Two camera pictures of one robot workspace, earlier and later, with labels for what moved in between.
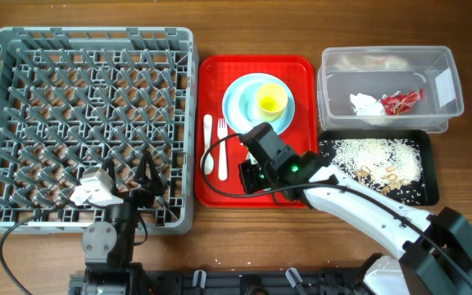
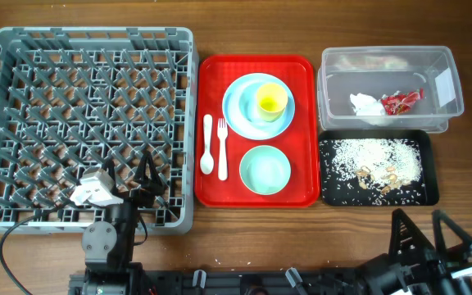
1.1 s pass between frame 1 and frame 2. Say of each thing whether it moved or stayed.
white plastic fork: stayed
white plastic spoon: stayed
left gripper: stayed
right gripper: moved
